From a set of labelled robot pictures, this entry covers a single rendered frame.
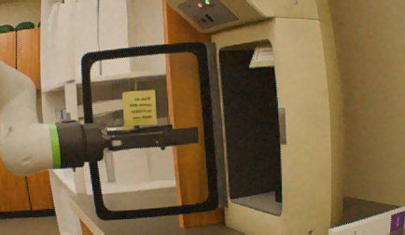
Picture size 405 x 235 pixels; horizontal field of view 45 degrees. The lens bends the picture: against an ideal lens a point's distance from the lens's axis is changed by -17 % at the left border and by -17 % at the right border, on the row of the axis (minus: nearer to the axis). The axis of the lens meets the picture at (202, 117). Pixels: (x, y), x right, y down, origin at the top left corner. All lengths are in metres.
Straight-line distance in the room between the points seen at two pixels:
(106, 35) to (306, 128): 1.34
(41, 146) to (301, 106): 0.51
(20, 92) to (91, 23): 1.32
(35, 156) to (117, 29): 1.33
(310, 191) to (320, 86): 0.21
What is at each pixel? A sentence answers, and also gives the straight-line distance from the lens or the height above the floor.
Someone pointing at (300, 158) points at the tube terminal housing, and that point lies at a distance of 1.12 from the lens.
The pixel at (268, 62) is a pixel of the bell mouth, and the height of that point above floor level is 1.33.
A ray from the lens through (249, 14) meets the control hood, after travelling 1.12.
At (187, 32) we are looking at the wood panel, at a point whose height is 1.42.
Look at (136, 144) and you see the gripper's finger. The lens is 1.04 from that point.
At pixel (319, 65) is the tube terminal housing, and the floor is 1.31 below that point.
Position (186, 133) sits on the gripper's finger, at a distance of 1.08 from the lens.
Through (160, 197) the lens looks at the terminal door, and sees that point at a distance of 1.35.
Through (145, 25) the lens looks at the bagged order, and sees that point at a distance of 2.44.
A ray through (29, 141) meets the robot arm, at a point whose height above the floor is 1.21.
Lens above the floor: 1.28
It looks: 3 degrees down
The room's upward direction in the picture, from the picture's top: 5 degrees counter-clockwise
